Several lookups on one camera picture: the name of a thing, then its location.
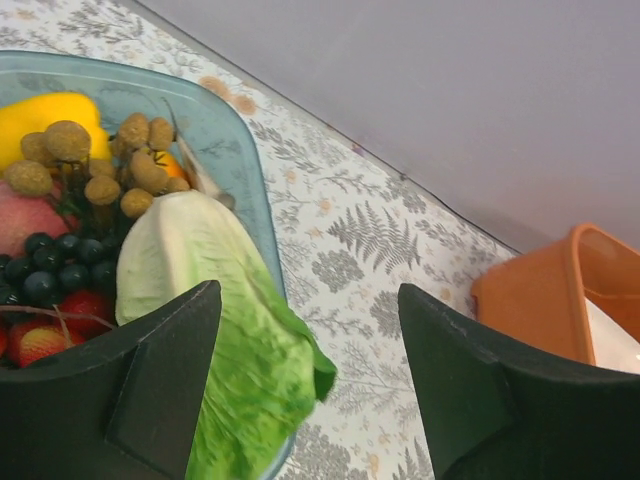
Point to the brown fake nuts cluster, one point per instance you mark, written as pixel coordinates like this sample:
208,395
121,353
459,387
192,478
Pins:
104,195

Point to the floral patterned table mat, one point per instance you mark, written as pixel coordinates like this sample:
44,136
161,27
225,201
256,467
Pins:
350,232

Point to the white rectangular plate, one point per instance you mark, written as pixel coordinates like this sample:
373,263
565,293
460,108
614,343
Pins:
613,347

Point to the grey fake oyster shell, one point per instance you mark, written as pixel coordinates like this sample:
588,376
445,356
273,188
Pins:
197,175

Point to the blue transparent tray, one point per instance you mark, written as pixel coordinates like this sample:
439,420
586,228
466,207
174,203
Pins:
218,136

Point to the yellow fake pepper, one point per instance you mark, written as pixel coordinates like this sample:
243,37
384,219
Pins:
36,113

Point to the red fake cherries bunch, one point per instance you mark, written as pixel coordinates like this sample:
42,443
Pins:
81,316

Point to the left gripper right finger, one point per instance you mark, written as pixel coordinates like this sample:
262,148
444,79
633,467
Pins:
495,408

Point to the pink fake peach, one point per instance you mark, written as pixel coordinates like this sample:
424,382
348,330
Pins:
22,216

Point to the yellow orange fake fruit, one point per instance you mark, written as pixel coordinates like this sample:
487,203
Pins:
167,162

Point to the dark fake blueberries bunch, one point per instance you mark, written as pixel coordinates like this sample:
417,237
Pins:
50,269

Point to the green fake lettuce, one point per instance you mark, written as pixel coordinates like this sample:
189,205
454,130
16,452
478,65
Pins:
267,372

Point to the orange plastic basket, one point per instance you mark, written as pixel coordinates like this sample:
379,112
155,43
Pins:
538,298

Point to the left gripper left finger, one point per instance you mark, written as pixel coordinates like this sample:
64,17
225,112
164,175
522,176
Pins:
123,405

